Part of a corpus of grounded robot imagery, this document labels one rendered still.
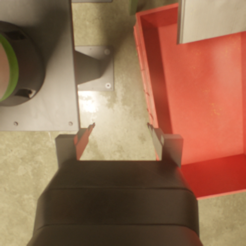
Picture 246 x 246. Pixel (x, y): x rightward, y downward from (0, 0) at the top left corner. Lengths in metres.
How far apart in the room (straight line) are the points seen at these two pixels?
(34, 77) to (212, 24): 0.38
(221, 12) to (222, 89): 0.40
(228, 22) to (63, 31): 0.35
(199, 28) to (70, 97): 0.32
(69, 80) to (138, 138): 1.06
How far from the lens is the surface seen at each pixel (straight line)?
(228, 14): 0.49
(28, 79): 0.35
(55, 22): 0.37
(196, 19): 0.46
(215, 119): 0.84
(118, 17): 1.30
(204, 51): 0.78
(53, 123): 0.38
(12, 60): 0.31
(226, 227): 2.09
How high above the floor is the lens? 1.26
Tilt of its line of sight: 73 degrees down
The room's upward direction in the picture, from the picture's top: 179 degrees counter-clockwise
